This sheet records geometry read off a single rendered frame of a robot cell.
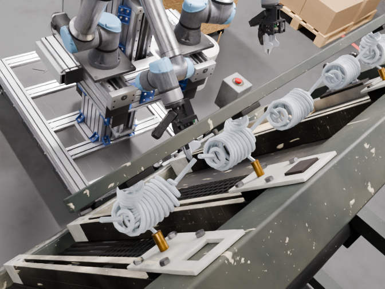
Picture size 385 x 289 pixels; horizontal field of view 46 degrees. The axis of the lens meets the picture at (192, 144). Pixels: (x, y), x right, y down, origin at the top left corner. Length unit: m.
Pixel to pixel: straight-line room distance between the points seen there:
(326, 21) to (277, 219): 4.14
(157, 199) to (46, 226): 2.16
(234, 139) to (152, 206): 0.20
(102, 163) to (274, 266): 2.25
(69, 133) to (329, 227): 2.39
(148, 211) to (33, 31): 3.45
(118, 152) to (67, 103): 0.52
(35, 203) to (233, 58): 2.22
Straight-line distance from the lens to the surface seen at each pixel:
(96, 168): 2.82
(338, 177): 0.79
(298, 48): 4.70
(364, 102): 1.30
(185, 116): 1.58
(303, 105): 0.96
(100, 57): 2.15
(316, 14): 4.79
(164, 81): 1.54
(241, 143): 0.81
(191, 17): 2.35
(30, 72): 3.37
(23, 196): 2.96
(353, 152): 0.84
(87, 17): 1.88
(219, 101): 2.54
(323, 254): 2.26
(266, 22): 1.93
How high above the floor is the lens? 2.46
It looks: 47 degrees down
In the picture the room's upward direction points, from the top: 20 degrees clockwise
